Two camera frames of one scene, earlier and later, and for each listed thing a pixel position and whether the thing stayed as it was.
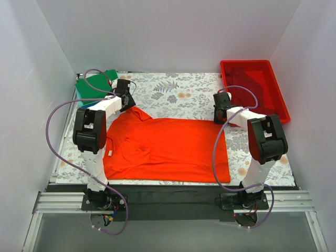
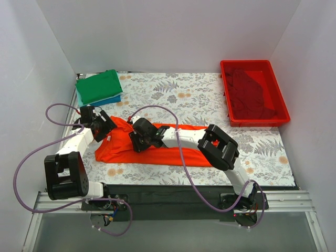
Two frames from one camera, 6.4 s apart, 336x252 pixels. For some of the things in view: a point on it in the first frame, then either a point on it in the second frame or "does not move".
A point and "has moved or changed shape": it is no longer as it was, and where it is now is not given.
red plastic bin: (259, 76) does not move
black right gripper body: (218, 115) → (135, 142)
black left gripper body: (128, 101) → (105, 125)
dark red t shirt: (242, 97) does not move
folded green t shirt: (95, 86) does not move
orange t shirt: (138, 148) has moved or changed shape
